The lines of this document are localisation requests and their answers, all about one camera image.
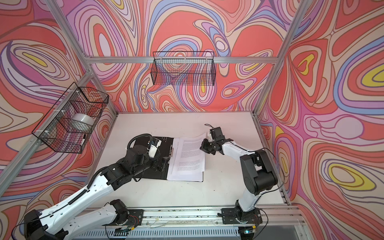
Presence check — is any black wire basket on left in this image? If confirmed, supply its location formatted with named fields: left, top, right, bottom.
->
left=32, top=83, right=109, bottom=154

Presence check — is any black wire basket at back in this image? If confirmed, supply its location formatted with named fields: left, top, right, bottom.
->
left=151, top=51, right=216, bottom=87

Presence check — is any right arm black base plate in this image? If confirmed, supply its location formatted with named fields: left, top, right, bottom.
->
left=218, top=207, right=263, bottom=226

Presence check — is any green circuit board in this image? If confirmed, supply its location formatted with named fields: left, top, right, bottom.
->
left=114, top=228, right=135, bottom=235
left=239, top=226, right=258, bottom=235

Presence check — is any white tape roll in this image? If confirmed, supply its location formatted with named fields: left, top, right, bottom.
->
left=70, top=113, right=95, bottom=133

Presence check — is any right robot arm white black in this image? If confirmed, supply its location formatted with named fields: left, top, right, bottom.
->
left=200, top=124, right=278, bottom=226

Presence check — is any orange and black folder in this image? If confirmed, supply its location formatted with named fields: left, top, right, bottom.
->
left=142, top=137, right=174, bottom=180

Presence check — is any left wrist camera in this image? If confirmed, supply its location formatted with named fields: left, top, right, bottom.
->
left=148, top=137, right=162, bottom=159

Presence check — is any black wire basket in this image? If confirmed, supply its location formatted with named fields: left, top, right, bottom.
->
left=32, top=83, right=109, bottom=154
left=151, top=51, right=216, bottom=87

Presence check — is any green circuit board left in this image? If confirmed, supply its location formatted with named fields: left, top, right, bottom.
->
left=114, top=228, right=135, bottom=235

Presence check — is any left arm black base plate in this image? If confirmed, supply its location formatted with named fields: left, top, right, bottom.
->
left=113, top=209, right=144, bottom=227

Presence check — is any printed paper sheet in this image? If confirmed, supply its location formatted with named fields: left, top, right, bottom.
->
left=172, top=133, right=207, bottom=175
left=166, top=138, right=204, bottom=182

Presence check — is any green circuit board right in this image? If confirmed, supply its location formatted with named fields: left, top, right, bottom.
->
left=239, top=226, right=258, bottom=235

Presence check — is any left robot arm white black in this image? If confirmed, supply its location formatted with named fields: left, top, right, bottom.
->
left=23, top=146, right=170, bottom=240

